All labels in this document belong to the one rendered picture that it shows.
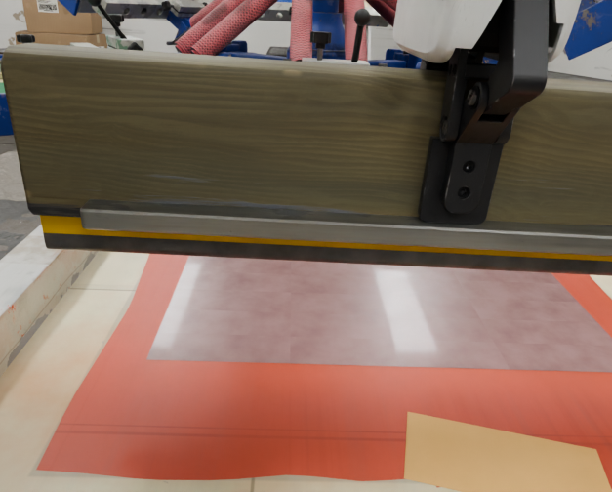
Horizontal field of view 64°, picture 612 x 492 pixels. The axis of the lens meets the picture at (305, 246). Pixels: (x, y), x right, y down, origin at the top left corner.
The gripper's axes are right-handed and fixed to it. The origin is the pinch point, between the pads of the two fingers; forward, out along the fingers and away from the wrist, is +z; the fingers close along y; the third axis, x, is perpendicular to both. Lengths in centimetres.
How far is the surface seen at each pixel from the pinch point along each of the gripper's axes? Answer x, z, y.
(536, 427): 7.4, 14.6, 2.5
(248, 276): -10.9, 14.7, -13.9
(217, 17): -28, -2, -118
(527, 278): 14.5, 14.6, -15.2
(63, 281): -25.1, 13.7, -10.4
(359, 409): -3.0, 14.7, 1.5
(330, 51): 3, 5, -121
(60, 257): -25.1, 11.6, -10.5
